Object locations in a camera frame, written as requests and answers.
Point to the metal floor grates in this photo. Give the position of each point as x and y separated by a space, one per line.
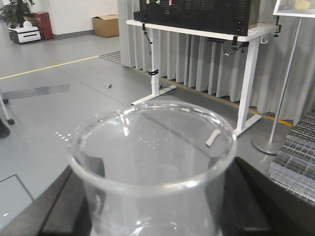
293 169

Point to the potted green plant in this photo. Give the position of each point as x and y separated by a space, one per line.
14 12

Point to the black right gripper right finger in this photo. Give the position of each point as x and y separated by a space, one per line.
253 205

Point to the black perforated equipment rack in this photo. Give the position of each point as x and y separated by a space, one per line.
233 17

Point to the clear glass beaker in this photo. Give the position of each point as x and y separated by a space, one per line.
154 169

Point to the grey sign stand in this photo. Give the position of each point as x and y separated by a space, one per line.
270 143

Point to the grey curtain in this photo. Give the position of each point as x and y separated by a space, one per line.
285 70

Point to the brown cardboard box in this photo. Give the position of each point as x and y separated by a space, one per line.
106 26

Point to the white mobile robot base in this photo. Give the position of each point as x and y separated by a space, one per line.
27 33

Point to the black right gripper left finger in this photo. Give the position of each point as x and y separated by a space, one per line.
61 210

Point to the red box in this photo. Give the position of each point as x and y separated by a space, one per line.
43 23

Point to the white standing desk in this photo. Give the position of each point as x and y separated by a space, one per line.
197 60

